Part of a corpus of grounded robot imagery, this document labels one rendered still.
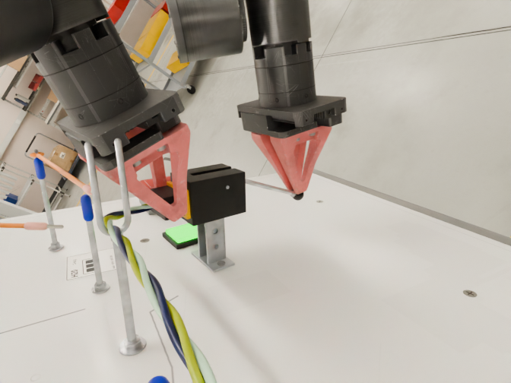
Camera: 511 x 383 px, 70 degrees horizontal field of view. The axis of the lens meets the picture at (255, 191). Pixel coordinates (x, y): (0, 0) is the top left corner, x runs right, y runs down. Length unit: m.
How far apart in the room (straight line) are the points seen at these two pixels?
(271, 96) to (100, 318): 0.24
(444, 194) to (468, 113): 0.36
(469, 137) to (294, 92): 1.35
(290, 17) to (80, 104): 0.19
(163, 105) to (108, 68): 0.04
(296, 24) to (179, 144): 0.15
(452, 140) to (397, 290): 1.38
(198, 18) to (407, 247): 0.30
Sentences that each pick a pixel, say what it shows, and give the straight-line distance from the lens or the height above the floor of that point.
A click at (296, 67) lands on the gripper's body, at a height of 1.13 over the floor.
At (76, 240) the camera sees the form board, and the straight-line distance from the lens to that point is 0.46.
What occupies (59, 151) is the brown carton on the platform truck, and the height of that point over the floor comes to 0.46.
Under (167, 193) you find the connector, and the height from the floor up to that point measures 1.18.
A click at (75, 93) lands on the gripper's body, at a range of 0.27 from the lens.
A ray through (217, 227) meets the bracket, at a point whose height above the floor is 1.12.
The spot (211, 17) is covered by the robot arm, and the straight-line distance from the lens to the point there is 0.34.
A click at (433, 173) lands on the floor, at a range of 1.63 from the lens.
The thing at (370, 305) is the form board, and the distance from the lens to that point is 0.32.
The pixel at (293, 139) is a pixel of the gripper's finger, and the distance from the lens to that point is 0.35.
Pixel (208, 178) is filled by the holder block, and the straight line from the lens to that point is 0.32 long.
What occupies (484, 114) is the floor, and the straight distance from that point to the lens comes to 1.70.
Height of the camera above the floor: 1.30
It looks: 34 degrees down
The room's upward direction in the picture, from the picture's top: 59 degrees counter-clockwise
